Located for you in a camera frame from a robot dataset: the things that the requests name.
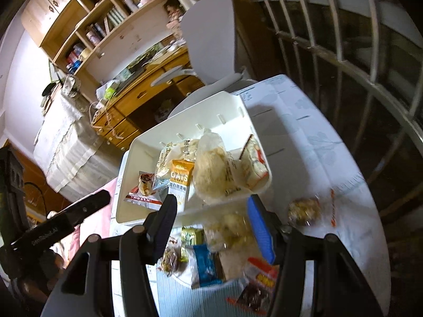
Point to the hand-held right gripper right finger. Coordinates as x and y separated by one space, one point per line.
262 228

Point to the clear packet of beige crackers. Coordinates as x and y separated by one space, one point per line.
165 163

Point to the green white bag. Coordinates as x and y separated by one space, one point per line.
110 90

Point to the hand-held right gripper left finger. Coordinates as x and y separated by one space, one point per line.
163 224

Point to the clear bag of bread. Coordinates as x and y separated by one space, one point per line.
211 171

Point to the clear pastry packet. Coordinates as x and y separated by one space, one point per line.
252 168

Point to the nut print snack packet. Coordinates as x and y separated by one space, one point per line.
170 259

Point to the clear packet of beige puffs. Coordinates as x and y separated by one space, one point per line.
228 229

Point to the black flat pad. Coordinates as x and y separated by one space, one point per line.
132 76

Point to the pink blanket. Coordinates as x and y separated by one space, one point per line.
99 218

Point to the wooden desk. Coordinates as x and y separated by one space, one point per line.
142 95

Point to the white orange oat bar packet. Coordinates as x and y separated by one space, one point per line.
180 180

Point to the black round object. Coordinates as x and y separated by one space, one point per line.
49 87

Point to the blue snack packet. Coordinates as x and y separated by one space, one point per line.
206 267

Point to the grey office chair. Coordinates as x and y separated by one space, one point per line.
208 39

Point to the red label dried fruit packet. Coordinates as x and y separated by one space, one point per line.
257 287

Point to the dark printed box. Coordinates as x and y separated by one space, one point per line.
147 56

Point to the white plastic storage bin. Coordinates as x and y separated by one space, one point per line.
148 148

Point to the red white bun packet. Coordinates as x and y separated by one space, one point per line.
142 188

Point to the metal window grille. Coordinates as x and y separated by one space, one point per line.
373 82

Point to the row of books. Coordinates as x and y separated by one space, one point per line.
115 16

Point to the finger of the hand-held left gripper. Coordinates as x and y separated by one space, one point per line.
89 204

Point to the nut mix packet red strip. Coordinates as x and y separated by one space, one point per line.
304 211

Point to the table with printed cloth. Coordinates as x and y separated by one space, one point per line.
314 158

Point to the floral fabric bag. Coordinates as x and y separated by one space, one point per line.
71 86

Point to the green snack packet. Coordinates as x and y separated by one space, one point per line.
191 237

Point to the person's left hand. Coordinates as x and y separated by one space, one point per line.
36 287

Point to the blue jar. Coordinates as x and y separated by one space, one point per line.
76 65

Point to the wooden bookshelf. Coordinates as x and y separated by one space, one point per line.
132 29

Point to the doll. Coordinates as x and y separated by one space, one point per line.
173 15

